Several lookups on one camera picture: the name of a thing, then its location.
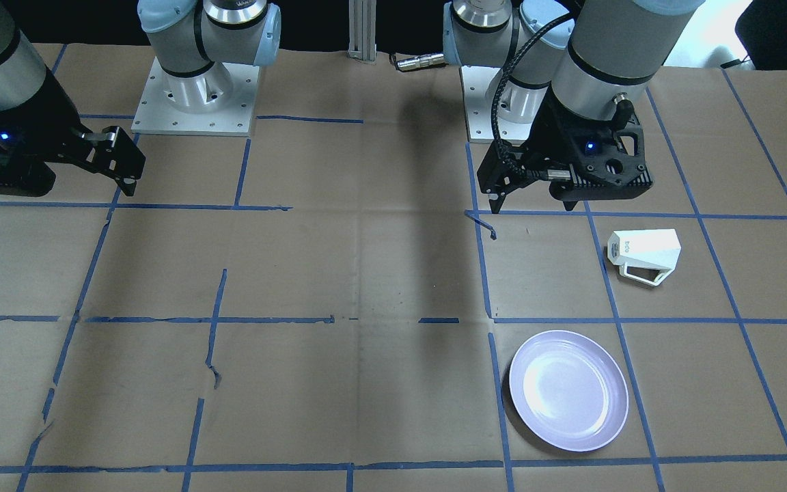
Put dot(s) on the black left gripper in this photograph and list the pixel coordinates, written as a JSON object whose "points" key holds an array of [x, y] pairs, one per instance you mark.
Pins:
{"points": [[549, 140]]}

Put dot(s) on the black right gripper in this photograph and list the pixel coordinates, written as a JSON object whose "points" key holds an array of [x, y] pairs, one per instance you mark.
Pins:
{"points": [[52, 119]]}

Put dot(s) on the white faceted cup with handle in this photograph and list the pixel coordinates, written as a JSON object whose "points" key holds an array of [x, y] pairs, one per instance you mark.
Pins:
{"points": [[644, 256]]}

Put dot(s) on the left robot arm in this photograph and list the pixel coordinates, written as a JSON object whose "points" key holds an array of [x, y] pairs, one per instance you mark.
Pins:
{"points": [[586, 52]]}

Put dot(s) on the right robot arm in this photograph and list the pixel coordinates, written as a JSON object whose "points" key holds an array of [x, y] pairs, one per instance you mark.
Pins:
{"points": [[192, 40]]}

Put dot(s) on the lavender round plate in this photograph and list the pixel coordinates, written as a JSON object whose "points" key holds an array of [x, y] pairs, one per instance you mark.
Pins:
{"points": [[569, 391]]}

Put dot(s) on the silver metal connector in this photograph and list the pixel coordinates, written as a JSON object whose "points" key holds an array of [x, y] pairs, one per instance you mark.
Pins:
{"points": [[421, 62]]}

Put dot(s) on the aluminium frame post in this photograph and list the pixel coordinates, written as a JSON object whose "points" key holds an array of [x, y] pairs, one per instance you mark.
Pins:
{"points": [[362, 31]]}

